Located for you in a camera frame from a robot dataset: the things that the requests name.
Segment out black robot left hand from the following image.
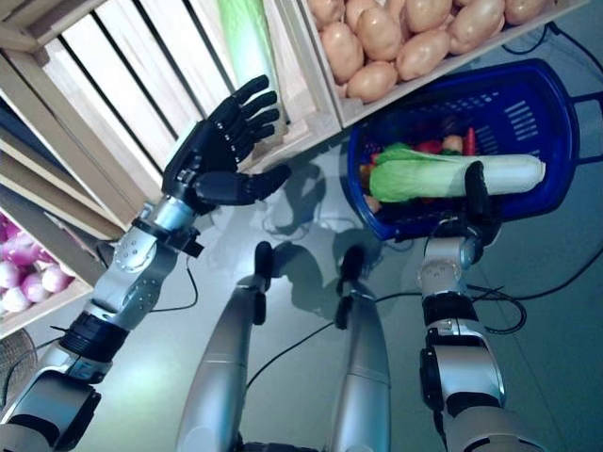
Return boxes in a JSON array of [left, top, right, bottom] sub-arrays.
[[161, 74, 292, 216]]

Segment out long napa cabbage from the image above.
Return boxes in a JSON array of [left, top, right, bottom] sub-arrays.
[[219, 0, 279, 90], [368, 145, 547, 204]]

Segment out grey woven basket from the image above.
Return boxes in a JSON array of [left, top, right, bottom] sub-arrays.
[[0, 328, 40, 378]]

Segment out blue plastic shopping basket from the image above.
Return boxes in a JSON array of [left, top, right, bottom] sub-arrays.
[[347, 58, 603, 244]]

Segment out slatted-bottom wooden crate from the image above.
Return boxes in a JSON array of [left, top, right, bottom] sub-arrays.
[[0, 0, 343, 175]]

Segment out tan potato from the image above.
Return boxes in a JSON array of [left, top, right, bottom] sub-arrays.
[[503, 0, 550, 25], [321, 22, 366, 86], [404, 0, 453, 34], [359, 4, 409, 62], [346, 60, 399, 103], [395, 30, 453, 81], [447, 0, 505, 56]]

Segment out purple white turnip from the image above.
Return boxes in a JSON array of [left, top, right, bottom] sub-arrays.
[[44, 263, 75, 294], [0, 224, 41, 263]]

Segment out silver robot left leg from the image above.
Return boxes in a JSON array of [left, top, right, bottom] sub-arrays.
[[175, 242, 274, 452]]

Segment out silver robot leg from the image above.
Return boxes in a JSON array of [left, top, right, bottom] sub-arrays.
[[175, 242, 274, 452], [324, 247, 392, 452]]

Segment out wooden potato crate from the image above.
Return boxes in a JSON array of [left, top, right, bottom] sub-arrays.
[[301, 0, 571, 128]]

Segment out silver robot right leg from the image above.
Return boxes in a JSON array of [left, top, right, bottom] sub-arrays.
[[324, 247, 392, 452]]

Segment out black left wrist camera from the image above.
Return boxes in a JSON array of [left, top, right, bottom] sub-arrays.
[[164, 227, 204, 259]]

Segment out wooden display stand frame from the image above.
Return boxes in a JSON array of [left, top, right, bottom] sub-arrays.
[[0, 46, 164, 246]]

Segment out black floor cable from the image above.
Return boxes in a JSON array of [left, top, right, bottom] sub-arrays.
[[470, 21, 603, 296]]

